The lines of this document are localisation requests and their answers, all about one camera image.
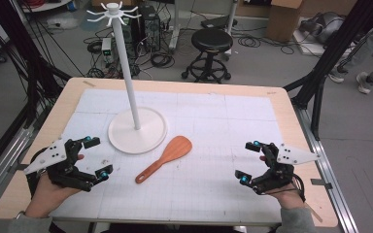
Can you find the grey bag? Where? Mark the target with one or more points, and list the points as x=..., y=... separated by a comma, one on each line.
x=323, y=27

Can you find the white floor board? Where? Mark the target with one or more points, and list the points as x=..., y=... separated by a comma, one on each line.
x=307, y=47

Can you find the wrist band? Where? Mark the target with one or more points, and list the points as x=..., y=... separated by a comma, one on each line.
x=20, y=214

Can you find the black round stool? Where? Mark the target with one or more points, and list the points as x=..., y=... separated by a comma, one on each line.
x=212, y=40

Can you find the person's left hand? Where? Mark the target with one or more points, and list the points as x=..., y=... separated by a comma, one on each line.
x=45, y=197

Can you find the white hook stand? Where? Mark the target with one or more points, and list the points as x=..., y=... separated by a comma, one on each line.
x=136, y=132

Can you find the cardboard box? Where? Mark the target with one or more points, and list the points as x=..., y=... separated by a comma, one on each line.
x=283, y=22

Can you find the aluminium rail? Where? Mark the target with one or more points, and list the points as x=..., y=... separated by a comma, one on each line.
x=0, y=168
x=323, y=155

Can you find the person's right hand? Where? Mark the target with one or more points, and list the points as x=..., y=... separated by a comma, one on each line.
x=289, y=199

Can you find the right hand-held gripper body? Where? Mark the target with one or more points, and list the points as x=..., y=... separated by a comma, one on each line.
x=291, y=155

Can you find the black computer tower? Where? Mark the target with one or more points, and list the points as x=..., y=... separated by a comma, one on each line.
x=150, y=29

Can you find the metal bracket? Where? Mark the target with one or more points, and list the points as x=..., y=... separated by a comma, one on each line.
x=320, y=183

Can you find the black metal frame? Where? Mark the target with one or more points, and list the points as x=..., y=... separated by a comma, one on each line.
x=323, y=64
x=29, y=64

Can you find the wooden rice spatula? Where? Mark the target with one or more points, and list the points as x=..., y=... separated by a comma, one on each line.
x=175, y=150

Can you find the white grid mat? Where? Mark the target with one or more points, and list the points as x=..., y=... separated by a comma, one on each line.
x=200, y=129

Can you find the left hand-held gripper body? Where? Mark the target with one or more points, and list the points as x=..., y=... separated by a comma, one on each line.
x=53, y=152

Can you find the white power supply unit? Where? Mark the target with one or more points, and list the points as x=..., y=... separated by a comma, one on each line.
x=107, y=48

